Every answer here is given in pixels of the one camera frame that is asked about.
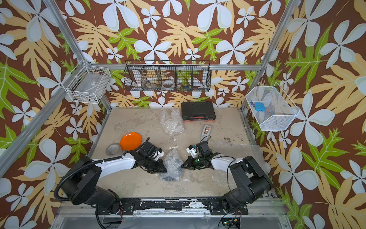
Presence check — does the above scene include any white wire basket left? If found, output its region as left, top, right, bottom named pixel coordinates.
left=63, top=61, right=111, bottom=104

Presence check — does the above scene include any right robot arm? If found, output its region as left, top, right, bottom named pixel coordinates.
left=181, top=141, right=273, bottom=213

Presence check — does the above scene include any white wire basket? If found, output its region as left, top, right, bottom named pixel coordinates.
left=246, top=83, right=300, bottom=132
left=63, top=61, right=111, bottom=104

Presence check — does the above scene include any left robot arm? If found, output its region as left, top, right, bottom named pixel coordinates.
left=54, top=140, right=167, bottom=214

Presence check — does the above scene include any black wire basket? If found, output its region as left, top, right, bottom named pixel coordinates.
left=122, top=60, right=212, bottom=92

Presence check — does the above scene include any black plastic case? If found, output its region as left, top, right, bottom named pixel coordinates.
left=181, top=102, right=216, bottom=121

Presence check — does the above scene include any white tape dispenser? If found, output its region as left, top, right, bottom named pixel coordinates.
left=201, top=125, right=212, bottom=138

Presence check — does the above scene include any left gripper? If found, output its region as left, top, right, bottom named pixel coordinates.
left=144, top=156, right=170, bottom=173

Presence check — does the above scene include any orange plate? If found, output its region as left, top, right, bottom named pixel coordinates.
left=120, top=132, right=142, bottom=151

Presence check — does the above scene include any white wire basket right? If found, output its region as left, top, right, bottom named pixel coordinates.
left=246, top=83, right=300, bottom=132

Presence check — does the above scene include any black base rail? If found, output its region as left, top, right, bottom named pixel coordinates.
left=94, top=197, right=249, bottom=217

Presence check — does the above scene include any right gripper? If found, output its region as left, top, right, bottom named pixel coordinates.
left=180, top=155, right=205, bottom=170

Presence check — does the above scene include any clear bubble wrap sheet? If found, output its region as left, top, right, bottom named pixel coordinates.
left=160, top=109, right=185, bottom=136

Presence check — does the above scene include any blue object in basket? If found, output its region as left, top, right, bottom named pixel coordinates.
left=254, top=102, right=266, bottom=112

